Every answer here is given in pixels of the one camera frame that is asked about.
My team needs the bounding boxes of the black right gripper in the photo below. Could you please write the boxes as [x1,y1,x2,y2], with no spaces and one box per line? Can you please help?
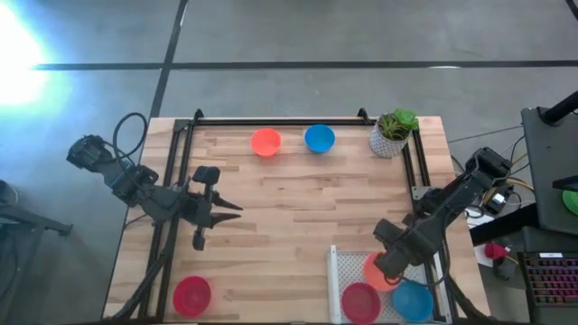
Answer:
[372,218,434,281]

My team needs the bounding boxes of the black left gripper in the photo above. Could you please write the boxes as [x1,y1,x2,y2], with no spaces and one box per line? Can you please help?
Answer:
[178,165,244,252]

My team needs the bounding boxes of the orange plastic mini bowl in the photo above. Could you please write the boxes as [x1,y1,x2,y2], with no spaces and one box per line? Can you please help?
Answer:
[249,127,283,158]
[362,251,401,293]

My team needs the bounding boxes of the blue plastic mini bowl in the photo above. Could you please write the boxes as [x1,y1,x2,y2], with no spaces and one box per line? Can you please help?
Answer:
[303,124,337,154]
[391,280,434,323]

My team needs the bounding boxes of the red plastic mini bowl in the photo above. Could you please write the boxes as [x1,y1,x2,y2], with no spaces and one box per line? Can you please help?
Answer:
[172,275,212,319]
[340,282,382,324]

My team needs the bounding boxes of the white perforated metal tray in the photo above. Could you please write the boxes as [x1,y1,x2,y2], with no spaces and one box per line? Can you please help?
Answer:
[325,245,452,325]

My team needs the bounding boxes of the white paper sheet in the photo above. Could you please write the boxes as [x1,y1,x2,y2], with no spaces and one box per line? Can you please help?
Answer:
[464,209,496,230]

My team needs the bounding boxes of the small red object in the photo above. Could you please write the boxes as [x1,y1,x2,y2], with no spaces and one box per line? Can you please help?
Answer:
[483,242,509,262]

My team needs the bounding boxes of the black power box white plug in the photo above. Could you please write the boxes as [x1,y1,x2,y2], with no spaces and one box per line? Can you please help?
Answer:
[480,191,511,216]

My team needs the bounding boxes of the succulent in white patterned pot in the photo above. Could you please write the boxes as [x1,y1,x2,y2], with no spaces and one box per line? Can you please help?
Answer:
[368,107,420,159]

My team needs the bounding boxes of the backlit black keyboard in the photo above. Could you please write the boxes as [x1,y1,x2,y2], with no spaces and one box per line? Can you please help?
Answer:
[518,252,578,308]

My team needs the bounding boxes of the black side desk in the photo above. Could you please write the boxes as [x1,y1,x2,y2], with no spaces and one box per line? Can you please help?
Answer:
[521,106,578,236]

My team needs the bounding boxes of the green round object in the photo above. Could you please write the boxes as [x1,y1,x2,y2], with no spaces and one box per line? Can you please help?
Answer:
[562,189,578,217]

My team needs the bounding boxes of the black metal stand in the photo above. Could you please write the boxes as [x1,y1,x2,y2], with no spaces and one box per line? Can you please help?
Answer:
[0,180,73,325]

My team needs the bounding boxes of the black metal pole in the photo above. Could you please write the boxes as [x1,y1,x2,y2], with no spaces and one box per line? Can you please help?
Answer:
[540,89,578,126]

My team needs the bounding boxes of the black aluminium table frame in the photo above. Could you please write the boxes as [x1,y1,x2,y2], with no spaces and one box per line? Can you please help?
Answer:
[137,107,492,325]

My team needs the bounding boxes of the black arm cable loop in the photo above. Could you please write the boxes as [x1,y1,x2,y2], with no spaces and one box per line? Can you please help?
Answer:
[111,111,149,181]

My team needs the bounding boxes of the tangled floor cables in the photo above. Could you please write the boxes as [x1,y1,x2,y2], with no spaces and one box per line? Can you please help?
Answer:
[449,135,534,227]

